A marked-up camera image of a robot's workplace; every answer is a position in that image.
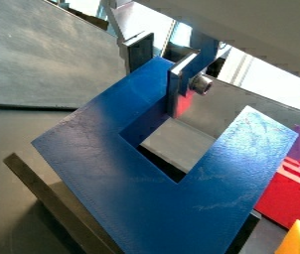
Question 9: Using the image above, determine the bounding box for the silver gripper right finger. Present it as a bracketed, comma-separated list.
[166, 50, 214, 118]

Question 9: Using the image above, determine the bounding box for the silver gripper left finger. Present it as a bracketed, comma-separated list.
[100, 0, 154, 73]

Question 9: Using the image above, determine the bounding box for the blue U-shaped block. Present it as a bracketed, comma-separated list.
[30, 29, 300, 254]

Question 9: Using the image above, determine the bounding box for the black angled fixture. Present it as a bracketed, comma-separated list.
[2, 152, 262, 254]

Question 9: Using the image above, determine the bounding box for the red base block with slots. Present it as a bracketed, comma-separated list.
[254, 157, 300, 228]

